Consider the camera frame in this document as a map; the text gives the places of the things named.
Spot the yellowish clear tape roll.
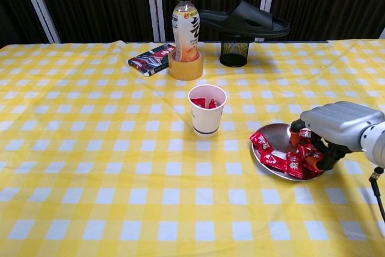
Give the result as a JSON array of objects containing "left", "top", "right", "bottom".
[{"left": 167, "top": 51, "right": 205, "bottom": 81}]

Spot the black mesh pen holder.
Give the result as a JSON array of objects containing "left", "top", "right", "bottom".
[{"left": 218, "top": 34, "right": 250, "bottom": 67}]

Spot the white partition post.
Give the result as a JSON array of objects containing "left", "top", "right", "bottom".
[
  {"left": 259, "top": 0, "right": 279, "bottom": 43},
  {"left": 144, "top": 0, "right": 167, "bottom": 43},
  {"left": 16, "top": 0, "right": 61, "bottom": 44}
]

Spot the red candy pile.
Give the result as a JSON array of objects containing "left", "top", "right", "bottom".
[
  {"left": 191, "top": 97, "right": 220, "bottom": 110},
  {"left": 250, "top": 127, "right": 325, "bottom": 179}
]

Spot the orange drink plastic bottle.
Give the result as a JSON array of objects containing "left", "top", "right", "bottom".
[{"left": 171, "top": 0, "right": 201, "bottom": 63}]

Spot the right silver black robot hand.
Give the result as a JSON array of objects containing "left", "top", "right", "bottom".
[{"left": 289, "top": 101, "right": 385, "bottom": 172}]

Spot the white paper cup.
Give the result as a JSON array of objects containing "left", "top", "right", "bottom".
[{"left": 188, "top": 84, "right": 227, "bottom": 137}]

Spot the round metal plate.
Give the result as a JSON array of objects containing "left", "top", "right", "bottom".
[{"left": 251, "top": 123, "right": 327, "bottom": 182}]

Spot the black rubber slipper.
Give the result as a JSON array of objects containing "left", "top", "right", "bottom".
[{"left": 198, "top": 0, "right": 291, "bottom": 40}]

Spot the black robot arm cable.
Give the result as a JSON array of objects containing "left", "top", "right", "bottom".
[{"left": 368, "top": 166, "right": 385, "bottom": 221}]

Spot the yellow white checked tablecloth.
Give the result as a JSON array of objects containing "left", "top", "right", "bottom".
[{"left": 0, "top": 39, "right": 385, "bottom": 257}]

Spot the dark blue red snack box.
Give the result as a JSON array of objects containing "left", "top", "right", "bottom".
[{"left": 128, "top": 43, "right": 177, "bottom": 78}]

